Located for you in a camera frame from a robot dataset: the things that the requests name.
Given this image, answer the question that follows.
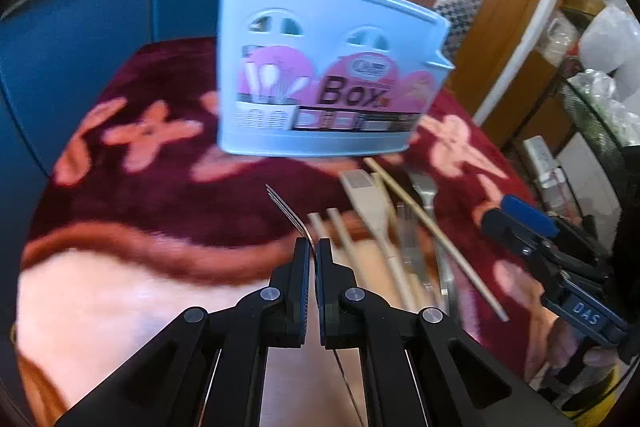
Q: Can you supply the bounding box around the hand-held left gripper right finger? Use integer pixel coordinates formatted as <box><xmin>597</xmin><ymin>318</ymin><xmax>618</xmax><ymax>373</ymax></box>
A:
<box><xmin>318</xmin><ymin>238</ymin><xmax>576</xmax><ymax>427</ymax></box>

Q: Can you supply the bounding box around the wooden door with glass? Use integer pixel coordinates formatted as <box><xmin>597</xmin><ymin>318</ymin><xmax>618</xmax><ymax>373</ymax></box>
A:
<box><xmin>390</xmin><ymin>0</ymin><xmax>568</xmax><ymax>128</ymax></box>

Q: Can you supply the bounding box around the blue lower kitchen cabinet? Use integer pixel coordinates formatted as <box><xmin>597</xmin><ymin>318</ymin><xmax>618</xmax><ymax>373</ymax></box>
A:
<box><xmin>0</xmin><ymin>0</ymin><xmax>241</xmax><ymax>188</ymax></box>

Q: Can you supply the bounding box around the glass top side table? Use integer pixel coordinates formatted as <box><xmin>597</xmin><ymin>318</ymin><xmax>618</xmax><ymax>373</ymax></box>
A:
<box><xmin>557</xmin><ymin>74</ymin><xmax>640</xmax><ymax>258</ymax></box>

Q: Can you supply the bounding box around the metal table knife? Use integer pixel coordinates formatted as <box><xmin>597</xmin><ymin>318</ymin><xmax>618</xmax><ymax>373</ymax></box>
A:
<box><xmin>395</xmin><ymin>202</ymin><xmax>436</xmax><ymax>293</ymax></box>

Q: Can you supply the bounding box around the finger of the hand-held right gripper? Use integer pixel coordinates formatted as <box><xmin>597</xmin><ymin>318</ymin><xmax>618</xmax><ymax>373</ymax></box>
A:
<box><xmin>481</xmin><ymin>208</ymin><xmax>566</xmax><ymax>288</ymax></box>
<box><xmin>500</xmin><ymin>195</ymin><xmax>608</xmax><ymax>268</ymax></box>

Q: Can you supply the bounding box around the light blue utensil holder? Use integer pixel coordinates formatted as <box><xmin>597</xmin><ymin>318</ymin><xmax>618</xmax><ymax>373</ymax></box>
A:
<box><xmin>216</xmin><ymin>0</ymin><xmax>455</xmax><ymax>158</ymax></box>

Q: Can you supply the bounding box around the thin metal fork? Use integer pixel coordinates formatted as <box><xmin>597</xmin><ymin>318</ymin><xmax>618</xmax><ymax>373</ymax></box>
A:
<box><xmin>265</xmin><ymin>184</ymin><xmax>368</xmax><ymax>427</ymax></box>

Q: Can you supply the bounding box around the white cardboard box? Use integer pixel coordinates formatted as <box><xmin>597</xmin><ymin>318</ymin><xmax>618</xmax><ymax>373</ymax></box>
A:
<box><xmin>522</xmin><ymin>136</ymin><xmax>568</xmax><ymax>190</ymax></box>

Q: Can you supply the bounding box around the white plastic bag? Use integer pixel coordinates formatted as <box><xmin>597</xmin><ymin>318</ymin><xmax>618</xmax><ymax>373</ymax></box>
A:
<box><xmin>580</xmin><ymin>2</ymin><xmax>640</xmax><ymax>72</ymax></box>

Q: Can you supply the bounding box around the wooden spatula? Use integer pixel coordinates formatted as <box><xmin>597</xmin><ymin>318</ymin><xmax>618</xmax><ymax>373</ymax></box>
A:
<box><xmin>340</xmin><ymin>171</ymin><xmax>418</xmax><ymax>310</ymax></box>

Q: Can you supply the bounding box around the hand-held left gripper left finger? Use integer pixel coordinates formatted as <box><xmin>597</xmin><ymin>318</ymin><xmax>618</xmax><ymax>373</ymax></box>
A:
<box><xmin>54</xmin><ymin>237</ymin><xmax>310</xmax><ymax>427</ymax></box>

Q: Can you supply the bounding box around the long wooden chopstick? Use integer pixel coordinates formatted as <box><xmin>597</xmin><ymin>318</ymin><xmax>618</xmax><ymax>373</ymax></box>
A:
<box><xmin>363</xmin><ymin>157</ymin><xmax>510</xmax><ymax>323</ymax></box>

